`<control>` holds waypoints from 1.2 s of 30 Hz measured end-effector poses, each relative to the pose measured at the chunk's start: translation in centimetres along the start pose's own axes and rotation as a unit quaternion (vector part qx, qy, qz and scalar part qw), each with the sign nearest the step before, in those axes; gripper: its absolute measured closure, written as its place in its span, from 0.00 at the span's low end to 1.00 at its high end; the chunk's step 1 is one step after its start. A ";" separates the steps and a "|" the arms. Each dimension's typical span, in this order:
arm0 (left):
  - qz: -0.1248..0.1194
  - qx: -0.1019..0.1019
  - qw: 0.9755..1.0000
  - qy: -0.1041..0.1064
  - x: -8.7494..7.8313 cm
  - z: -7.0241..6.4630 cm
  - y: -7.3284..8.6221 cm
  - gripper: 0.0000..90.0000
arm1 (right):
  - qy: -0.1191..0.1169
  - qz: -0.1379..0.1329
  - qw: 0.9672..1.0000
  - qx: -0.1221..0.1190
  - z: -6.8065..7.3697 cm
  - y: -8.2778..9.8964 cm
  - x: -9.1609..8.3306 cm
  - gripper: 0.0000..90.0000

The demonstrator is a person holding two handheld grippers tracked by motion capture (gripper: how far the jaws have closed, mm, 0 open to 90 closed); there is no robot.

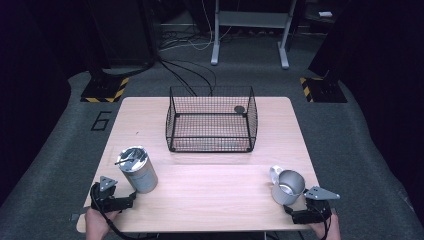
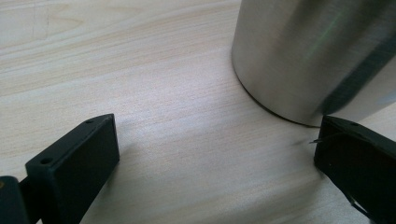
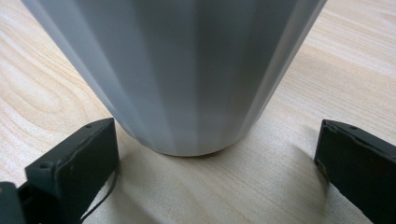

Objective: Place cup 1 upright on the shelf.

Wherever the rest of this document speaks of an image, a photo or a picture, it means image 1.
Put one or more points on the person's right hand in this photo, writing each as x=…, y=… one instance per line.
x=330, y=231

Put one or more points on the dark round disc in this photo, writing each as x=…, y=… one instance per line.
x=239, y=109

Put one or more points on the white metal stand frame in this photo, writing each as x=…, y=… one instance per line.
x=253, y=19

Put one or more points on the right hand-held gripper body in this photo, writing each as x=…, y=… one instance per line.
x=315, y=213

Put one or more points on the small white box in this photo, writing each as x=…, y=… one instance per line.
x=325, y=14

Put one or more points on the black cabinet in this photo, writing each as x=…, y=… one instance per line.
x=123, y=30

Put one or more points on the black hazard-striped stand base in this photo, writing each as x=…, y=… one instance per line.
x=325, y=91
x=103, y=88

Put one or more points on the person's left hand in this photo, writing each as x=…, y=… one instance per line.
x=96, y=225

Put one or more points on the grey tape strip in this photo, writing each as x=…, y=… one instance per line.
x=75, y=217

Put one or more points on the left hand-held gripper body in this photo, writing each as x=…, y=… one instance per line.
x=105, y=200

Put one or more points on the silver metal mug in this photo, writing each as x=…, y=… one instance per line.
x=283, y=197

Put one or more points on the steel tumbler with lid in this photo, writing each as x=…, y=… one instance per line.
x=141, y=176

